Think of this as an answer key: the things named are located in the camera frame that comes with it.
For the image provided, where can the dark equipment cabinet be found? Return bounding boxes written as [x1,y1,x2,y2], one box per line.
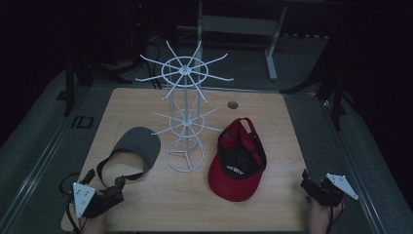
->
[95,0,152,64]

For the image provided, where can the metal floor rail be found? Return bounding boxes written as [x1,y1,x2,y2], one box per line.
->
[0,85,95,232]
[316,96,386,234]

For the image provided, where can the person's right hand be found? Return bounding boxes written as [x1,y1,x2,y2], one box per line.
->
[308,200,343,234]

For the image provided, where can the person's left hand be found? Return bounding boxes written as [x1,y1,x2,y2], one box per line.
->
[79,212,109,234]

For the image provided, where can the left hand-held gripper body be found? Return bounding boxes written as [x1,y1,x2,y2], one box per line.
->
[71,181,126,219]

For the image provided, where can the white wire hat rack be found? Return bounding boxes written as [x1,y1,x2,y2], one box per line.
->
[134,39,235,174]

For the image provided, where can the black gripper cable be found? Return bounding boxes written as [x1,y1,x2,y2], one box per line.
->
[58,173,82,234]
[328,201,345,234]

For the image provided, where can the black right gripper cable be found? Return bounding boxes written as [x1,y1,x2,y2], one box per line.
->
[328,201,345,234]

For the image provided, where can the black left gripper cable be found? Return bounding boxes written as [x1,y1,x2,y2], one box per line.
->
[58,173,82,234]

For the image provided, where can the grey sun visor hat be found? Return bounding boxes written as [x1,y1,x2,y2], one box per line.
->
[95,126,162,189]

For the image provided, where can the black floor cables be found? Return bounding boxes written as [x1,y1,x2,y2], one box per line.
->
[141,38,164,91]

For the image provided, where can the white metal desk frame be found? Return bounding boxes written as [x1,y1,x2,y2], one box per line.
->
[176,0,329,82]

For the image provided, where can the black metal stand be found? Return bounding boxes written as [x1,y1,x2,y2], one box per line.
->
[282,32,350,132]
[63,48,132,117]

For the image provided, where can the red baseball cap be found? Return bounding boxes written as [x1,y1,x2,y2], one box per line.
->
[207,116,268,203]

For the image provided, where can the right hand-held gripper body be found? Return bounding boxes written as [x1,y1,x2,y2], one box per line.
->
[312,173,359,208]

